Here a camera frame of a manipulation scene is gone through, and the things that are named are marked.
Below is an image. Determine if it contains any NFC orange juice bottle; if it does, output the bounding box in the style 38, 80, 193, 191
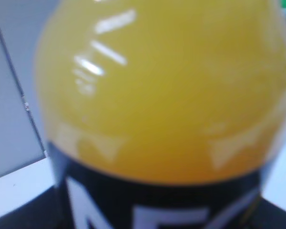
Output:
35, 0, 286, 229

